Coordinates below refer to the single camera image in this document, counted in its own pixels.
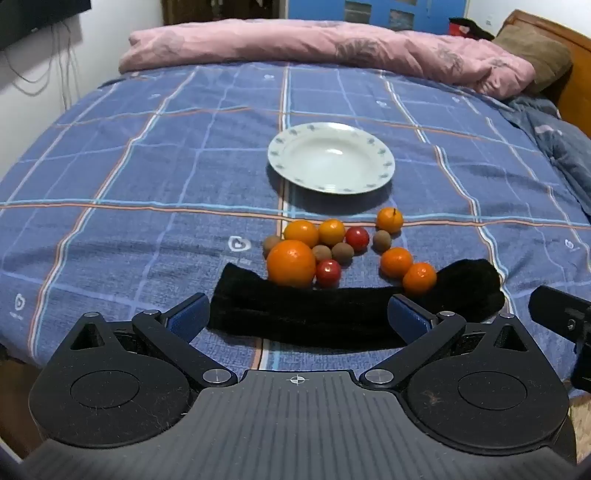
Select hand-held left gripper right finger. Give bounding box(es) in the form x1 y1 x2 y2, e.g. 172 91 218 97
359 294 533 389

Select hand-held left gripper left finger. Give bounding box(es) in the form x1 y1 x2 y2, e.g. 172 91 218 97
68 292 238 389

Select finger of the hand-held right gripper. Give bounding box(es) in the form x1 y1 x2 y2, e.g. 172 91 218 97
529 285 591 344

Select red cherry tomato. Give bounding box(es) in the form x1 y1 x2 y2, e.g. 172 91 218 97
315 259 342 287
345 227 370 252

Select small orange with stem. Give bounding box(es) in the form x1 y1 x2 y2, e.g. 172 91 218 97
376 208 404 234

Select large orange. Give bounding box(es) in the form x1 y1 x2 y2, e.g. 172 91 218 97
267 240 317 288

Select white floral rim plate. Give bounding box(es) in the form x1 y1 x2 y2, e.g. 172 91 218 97
267 122 396 195

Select black knitted cloth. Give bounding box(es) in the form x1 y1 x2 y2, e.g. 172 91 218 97
207 258 505 348

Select blue plaid bed sheet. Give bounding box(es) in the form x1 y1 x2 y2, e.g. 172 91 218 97
0 62 591 398

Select blue grey blanket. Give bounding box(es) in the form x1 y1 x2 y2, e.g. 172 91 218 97
501 95 591 217

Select wooden headboard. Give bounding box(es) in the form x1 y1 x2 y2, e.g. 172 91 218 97
501 9 591 139

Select brown pillow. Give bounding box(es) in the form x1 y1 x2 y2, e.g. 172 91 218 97
492 23 573 95

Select pink floral quilt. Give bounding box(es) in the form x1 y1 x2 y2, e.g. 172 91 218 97
119 19 536 99

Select red and black bag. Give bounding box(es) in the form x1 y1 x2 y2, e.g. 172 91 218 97
449 17 495 40

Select brown wooden door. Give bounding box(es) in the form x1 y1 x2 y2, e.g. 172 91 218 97
161 0 289 26

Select blue wardrobe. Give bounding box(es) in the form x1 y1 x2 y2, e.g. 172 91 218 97
286 0 465 33

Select hanging television cables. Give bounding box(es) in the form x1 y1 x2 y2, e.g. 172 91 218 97
4 21 77 109

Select black wall television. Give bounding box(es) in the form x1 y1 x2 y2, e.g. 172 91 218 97
0 0 90 49

